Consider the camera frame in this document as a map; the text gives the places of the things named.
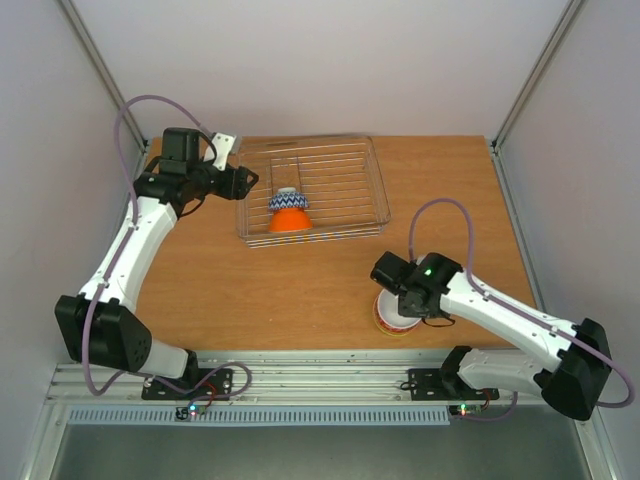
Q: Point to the left controller board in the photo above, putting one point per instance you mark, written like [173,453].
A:
[192,411]

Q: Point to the right controller board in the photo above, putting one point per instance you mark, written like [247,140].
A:
[465,410]

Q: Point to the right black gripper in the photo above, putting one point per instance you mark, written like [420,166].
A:
[388,273]

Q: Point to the wire dish rack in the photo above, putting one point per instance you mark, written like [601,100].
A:
[335,180]

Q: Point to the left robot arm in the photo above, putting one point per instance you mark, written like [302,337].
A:
[99,325]

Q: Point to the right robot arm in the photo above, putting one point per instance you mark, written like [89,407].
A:
[566,364]

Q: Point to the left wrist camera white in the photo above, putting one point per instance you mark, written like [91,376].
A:
[221,147]

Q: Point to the blue patterned bowl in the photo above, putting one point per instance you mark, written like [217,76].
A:
[287,198]

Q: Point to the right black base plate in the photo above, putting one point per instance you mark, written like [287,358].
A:
[426,384]

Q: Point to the white bowl orange outside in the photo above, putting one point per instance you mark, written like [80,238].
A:
[290,220]

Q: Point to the grey slotted cable duct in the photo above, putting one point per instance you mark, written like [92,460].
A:
[264,416]

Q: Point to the red patterned bowl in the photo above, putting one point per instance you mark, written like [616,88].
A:
[386,316]

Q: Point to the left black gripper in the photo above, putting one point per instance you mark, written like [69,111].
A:
[236,186]

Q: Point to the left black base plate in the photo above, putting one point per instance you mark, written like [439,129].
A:
[210,382]

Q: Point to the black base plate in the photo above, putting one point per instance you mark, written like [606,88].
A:
[210,382]
[426,384]

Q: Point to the controller board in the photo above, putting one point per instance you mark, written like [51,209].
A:
[192,411]
[465,410]

